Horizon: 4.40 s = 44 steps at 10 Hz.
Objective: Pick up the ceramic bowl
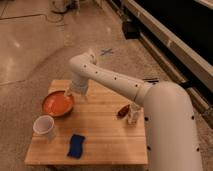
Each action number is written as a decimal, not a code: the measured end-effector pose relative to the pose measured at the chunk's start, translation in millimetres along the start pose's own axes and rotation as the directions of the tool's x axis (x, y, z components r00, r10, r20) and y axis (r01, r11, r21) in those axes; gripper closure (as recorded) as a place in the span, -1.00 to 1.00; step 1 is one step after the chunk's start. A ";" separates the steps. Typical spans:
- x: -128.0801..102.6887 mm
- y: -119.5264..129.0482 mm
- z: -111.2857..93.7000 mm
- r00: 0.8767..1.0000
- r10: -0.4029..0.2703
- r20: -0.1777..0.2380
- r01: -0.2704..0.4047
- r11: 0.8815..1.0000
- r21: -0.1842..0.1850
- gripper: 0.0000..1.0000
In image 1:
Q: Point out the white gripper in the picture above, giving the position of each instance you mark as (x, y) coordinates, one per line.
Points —
(79, 86)

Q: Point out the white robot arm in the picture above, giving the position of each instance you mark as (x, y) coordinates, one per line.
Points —
(170, 128)

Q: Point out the orange ceramic bowl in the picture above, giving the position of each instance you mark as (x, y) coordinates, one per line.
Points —
(57, 104)

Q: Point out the wooden table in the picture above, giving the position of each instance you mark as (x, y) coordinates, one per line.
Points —
(108, 139)

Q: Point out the white plastic cup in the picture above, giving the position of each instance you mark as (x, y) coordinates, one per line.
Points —
(44, 126)

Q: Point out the blue sponge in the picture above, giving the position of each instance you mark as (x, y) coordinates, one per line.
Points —
(76, 146)

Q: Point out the brown chocolate pastry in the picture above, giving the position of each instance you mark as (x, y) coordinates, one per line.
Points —
(123, 111)

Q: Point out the black box on floor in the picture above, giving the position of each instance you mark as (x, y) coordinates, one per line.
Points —
(130, 31)

